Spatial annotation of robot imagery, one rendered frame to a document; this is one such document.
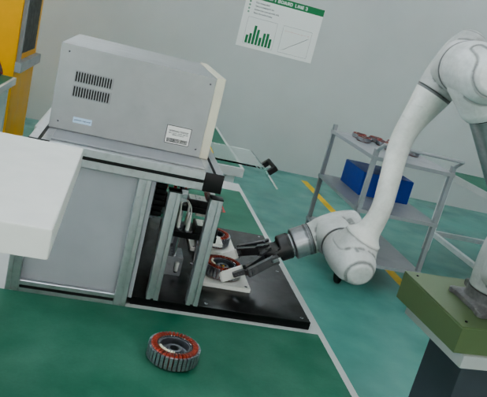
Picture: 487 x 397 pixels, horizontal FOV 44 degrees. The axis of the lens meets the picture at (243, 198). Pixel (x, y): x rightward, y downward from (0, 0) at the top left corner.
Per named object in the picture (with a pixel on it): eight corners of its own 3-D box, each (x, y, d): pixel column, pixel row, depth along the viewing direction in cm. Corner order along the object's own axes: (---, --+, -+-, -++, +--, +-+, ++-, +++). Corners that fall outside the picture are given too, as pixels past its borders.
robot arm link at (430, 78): (409, 76, 166) (423, 82, 153) (451, 18, 161) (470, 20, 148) (446, 102, 168) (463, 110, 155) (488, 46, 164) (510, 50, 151)
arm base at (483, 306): (488, 290, 199) (495, 275, 197) (530, 326, 179) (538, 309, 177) (440, 282, 194) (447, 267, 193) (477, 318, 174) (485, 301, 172)
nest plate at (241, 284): (240, 270, 181) (242, 267, 180) (249, 293, 167) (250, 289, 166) (191, 262, 177) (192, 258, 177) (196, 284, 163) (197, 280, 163)
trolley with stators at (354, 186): (366, 246, 511) (403, 131, 485) (418, 302, 416) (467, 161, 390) (299, 235, 497) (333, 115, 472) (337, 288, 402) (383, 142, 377)
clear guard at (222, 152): (262, 169, 211) (266, 153, 210) (277, 189, 189) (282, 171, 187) (170, 150, 204) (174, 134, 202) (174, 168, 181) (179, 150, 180)
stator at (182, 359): (166, 339, 136) (170, 324, 135) (207, 361, 131) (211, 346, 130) (135, 355, 127) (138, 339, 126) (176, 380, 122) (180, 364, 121)
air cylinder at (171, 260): (177, 265, 173) (182, 247, 171) (179, 276, 166) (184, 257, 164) (160, 262, 172) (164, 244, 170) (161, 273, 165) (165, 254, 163)
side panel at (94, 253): (124, 301, 149) (151, 177, 141) (124, 306, 146) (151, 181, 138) (6, 283, 143) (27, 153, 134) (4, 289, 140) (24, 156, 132)
